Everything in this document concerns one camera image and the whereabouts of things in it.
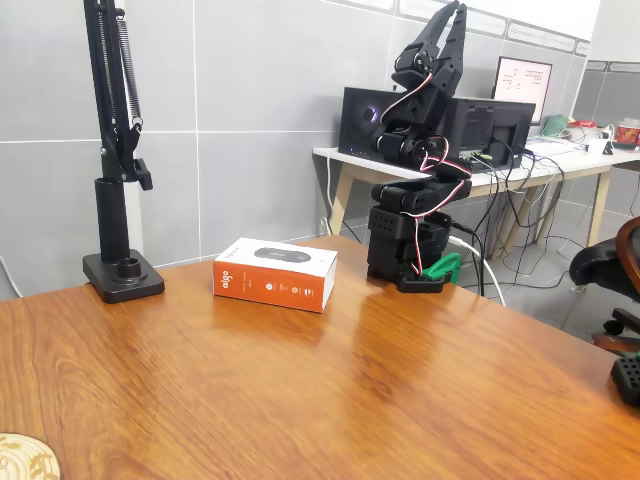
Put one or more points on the white orange aigo mouse box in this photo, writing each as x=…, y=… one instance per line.
x=270, y=290

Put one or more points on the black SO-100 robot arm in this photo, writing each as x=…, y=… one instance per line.
x=427, y=200

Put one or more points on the black perforated second arm base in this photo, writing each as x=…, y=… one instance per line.
x=627, y=380

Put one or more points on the small white charger box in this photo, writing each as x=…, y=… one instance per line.
x=596, y=146

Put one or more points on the black computer tower case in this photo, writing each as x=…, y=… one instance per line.
x=475, y=125

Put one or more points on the computer monitor white screen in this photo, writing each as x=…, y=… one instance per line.
x=522, y=85

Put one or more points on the white desk wooden legs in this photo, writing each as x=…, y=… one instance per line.
x=360, y=162

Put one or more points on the green bag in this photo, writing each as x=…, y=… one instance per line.
x=555, y=126

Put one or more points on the white papers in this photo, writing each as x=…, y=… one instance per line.
x=550, y=146

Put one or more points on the red packet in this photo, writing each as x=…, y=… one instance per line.
x=582, y=122

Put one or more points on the red tin can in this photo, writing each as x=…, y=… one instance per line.
x=627, y=135

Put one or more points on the black office chair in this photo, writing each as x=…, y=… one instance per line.
x=600, y=265

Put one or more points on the black desk stand base pole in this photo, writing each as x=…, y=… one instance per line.
x=107, y=225

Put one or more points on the round wooden coaster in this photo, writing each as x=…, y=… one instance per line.
x=25, y=460

